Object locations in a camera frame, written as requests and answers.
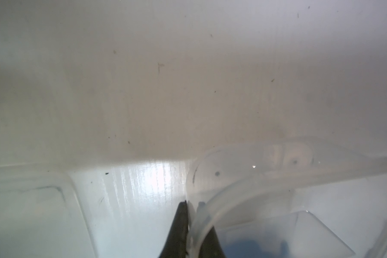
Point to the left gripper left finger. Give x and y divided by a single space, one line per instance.
176 243

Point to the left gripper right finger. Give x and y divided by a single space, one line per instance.
211 247

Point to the blue cleaning cloth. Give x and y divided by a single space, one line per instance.
251 249

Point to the clear lunch box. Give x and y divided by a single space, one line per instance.
40 215
324 200

